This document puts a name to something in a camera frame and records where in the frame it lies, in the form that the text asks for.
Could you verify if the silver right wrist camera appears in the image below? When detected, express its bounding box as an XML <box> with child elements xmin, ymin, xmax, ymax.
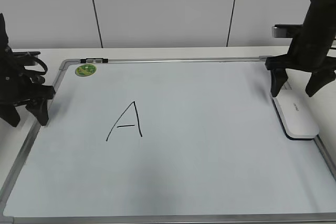
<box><xmin>271</xmin><ymin>24</ymin><xmax>336</xmax><ymax>39</ymax></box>

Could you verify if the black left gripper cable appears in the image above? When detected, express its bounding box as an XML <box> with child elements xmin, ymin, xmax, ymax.
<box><xmin>15</xmin><ymin>55</ymin><xmax>48</xmax><ymax>84</ymax></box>

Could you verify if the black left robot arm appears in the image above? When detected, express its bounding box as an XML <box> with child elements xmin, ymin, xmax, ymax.
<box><xmin>1</xmin><ymin>14</ymin><xmax>56</xmax><ymax>127</ymax></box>

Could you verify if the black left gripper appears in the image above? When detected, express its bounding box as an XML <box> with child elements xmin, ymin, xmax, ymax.
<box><xmin>0</xmin><ymin>45</ymin><xmax>56</xmax><ymax>127</ymax></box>

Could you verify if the white board eraser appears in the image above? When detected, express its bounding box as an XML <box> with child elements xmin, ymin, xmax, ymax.
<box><xmin>271</xmin><ymin>82</ymin><xmax>319</xmax><ymax>141</ymax></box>

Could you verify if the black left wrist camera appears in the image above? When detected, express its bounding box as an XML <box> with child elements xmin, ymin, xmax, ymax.
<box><xmin>13</xmin><ymin>51</ymin><xmax>41</xmax><ymax>66</ymax></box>

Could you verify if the round green magnet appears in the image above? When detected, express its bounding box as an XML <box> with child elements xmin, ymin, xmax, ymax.
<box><xmin>75</xmin><ymin>64</ymin><xmax>97</xmax><ymax>77</ymax></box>

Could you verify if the white board with aluminium frame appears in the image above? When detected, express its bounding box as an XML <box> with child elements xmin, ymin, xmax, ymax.
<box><xmin>1</xmin><ymin>58</ymin><xmax>335</xmax><ymax>223</ymax></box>

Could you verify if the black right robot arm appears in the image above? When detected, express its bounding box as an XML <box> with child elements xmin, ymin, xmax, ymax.
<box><xmin>265</xmin><ymin>0</ymin><xmax>335</xmax><ymax>97</ymax></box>

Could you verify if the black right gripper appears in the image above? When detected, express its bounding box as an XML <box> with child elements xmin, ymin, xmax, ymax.
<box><xmin>265</xmin><ymin>32</ymin><xmax>335</xmax><ymax>97</ymax></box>

